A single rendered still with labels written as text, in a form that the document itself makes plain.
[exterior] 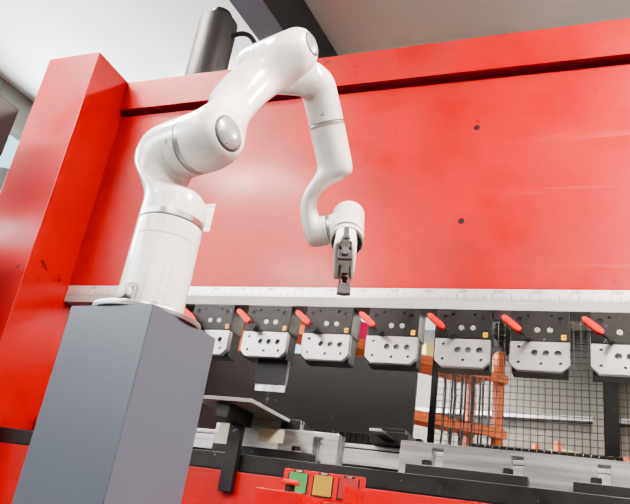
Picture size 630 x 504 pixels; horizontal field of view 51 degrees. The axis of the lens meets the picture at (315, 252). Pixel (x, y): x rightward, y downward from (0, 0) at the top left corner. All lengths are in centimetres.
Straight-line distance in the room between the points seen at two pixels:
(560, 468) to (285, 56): 118
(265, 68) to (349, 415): 140
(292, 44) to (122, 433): 90
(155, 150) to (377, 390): 143
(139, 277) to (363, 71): 145
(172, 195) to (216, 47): 178
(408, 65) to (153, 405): 162
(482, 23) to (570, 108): 262
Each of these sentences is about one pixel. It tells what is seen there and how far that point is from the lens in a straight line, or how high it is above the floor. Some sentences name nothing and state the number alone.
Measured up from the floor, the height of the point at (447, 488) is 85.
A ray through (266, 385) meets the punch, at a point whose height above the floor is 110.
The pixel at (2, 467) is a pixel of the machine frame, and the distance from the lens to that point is 234.
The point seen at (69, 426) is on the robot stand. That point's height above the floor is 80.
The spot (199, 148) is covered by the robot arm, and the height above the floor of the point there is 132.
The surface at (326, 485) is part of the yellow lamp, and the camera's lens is 162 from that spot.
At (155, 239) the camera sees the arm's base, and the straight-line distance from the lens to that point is 118.
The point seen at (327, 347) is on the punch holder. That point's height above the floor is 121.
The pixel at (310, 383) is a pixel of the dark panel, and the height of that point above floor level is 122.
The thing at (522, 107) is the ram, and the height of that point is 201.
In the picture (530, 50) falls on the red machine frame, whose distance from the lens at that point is 232.
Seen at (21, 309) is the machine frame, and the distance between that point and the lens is 241.
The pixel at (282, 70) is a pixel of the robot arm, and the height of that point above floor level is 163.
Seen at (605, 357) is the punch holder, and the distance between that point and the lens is 184.
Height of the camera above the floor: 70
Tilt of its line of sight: 23 degrees up
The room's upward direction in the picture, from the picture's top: 9 degrees clockwise
